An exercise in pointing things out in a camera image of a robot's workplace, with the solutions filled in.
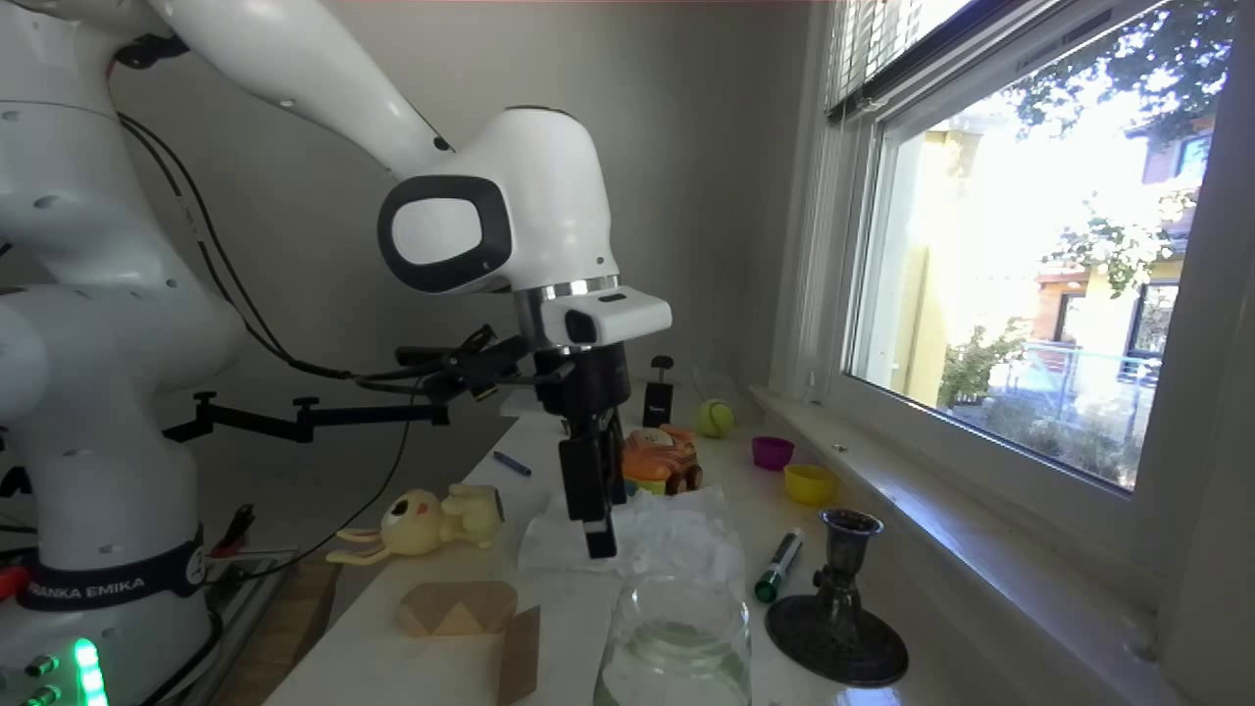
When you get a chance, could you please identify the brown wooden board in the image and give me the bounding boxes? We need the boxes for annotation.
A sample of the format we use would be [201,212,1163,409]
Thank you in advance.
[206,558,344,706]

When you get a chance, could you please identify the brown cardboard piece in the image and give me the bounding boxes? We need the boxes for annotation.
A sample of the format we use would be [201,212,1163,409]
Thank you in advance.
[489,604,544,706]

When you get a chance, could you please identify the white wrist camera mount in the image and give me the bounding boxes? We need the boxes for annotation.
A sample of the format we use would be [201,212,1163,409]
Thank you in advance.
[520,274,678,357]

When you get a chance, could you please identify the white window blinds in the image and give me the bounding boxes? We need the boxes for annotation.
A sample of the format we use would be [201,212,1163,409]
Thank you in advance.
[826,0,984,124]

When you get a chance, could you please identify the small black bottle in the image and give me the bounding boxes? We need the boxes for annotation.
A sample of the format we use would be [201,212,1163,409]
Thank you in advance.
[639,353,684,430]

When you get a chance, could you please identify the green marker pen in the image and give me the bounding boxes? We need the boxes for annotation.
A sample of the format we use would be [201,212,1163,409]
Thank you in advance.
[750,525,808,607]

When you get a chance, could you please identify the window with white frame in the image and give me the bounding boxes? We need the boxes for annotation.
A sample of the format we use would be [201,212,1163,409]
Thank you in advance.
[769,0,1255,633]

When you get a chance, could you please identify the black candlestick holder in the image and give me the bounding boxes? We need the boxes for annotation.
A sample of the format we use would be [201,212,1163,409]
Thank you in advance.
[765,505,915,693]

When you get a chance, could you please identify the colourful toy burger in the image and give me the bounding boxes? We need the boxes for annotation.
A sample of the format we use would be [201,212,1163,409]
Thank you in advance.
[617,424,707,502]

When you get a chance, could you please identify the clear glass bowl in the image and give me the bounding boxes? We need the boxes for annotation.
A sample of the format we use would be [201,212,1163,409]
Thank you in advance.
[593,574,761,706]

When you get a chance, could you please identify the yellow plush toy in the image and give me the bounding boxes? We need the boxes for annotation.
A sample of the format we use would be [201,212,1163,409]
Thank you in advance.
[320,481,508,574]

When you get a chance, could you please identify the black cable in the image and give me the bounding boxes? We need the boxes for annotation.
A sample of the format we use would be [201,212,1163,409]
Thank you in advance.
[112,110,537,400]

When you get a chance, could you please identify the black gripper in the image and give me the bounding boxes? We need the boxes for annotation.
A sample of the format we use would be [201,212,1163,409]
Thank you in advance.
[528,340,635,563]

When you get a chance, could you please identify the purple plastic cup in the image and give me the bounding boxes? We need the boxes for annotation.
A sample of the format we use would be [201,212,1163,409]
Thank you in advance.
[750,430,800,473]

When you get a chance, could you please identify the yellow plastic cup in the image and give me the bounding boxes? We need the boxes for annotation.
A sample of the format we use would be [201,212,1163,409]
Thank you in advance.
[782,461,840,510]

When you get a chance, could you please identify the green tennis ball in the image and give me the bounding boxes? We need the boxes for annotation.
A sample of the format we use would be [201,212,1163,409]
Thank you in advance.
[689,395,742,442]

